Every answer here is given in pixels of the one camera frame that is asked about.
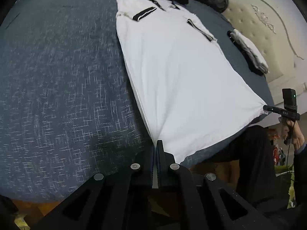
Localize black tracker camera box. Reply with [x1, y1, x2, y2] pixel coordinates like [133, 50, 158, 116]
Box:
[282, 88, 297, 113]

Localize white polo shirt black trim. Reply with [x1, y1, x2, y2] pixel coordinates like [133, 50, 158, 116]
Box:
[116, 0, 265, 163]

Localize person's right hand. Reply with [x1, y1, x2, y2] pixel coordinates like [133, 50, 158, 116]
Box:
[292, 122, 306, 154]

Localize cream tufted headboard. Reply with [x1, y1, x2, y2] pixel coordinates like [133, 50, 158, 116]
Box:
[223, 0, 306, 114]

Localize floor clutter pile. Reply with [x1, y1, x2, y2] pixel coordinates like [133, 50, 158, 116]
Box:
[266, 128, 296, 209]

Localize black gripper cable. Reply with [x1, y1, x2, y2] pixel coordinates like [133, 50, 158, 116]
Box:
[285, 143, 292, 168]

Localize person's right forearm sleeve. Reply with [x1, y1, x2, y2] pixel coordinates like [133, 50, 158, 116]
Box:
[294, 142, 306, 207]

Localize folded white clothes stack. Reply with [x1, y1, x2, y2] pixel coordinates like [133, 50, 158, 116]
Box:
[227, 29, 269, 76]

